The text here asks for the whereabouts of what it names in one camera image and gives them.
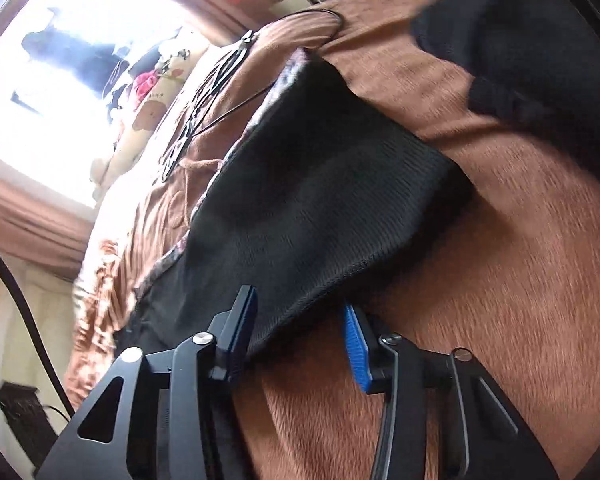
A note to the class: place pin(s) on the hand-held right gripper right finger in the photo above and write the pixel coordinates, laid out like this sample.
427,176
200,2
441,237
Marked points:
357,355

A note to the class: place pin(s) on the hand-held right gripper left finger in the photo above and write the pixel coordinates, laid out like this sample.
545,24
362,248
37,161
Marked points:
241,332

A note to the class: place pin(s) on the black knit garment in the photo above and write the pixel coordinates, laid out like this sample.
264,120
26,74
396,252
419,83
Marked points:
305,185

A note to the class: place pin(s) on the brown fleece blanket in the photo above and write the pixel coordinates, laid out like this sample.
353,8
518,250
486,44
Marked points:
505,260

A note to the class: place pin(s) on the cream padded headboard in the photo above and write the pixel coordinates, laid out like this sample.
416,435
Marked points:
47,300

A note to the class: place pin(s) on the cartoon print pillow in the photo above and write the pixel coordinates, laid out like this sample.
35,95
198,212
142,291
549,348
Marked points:
145,120

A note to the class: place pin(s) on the black mesh basket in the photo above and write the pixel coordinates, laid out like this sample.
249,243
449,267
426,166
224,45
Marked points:
22,420

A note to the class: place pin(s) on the black and white patterned cloth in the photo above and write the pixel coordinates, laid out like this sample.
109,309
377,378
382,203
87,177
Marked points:
200,100

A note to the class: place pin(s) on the brown curtain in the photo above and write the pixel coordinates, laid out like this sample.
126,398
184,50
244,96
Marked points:
30,210

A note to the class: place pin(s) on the dark cloth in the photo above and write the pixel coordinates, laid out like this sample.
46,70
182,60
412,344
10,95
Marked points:
530,50

